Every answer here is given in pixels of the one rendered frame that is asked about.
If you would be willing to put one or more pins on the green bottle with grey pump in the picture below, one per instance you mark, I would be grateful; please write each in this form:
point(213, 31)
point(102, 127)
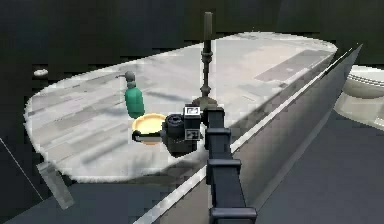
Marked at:
point(134, 100)

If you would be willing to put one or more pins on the yellow bowl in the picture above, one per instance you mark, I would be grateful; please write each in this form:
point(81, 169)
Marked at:
point(149, 122)

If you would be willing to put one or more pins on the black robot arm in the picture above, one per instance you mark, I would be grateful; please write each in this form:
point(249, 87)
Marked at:
point(224, 186)

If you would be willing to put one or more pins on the dark candlestick holder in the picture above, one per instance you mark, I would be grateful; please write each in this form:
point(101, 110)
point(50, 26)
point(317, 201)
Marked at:
point(206, 76)

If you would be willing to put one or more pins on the grey oval table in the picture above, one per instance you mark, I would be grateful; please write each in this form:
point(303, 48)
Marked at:
point(83, 110)

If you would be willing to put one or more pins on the olive candle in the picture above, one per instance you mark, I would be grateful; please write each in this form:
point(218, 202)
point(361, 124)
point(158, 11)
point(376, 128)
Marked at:
point(208, 25)

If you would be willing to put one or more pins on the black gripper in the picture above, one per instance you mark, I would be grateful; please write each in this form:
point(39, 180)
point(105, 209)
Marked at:
point(175, 128)

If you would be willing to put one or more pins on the small white disc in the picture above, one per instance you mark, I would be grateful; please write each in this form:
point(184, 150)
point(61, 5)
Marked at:
point(40, 72)

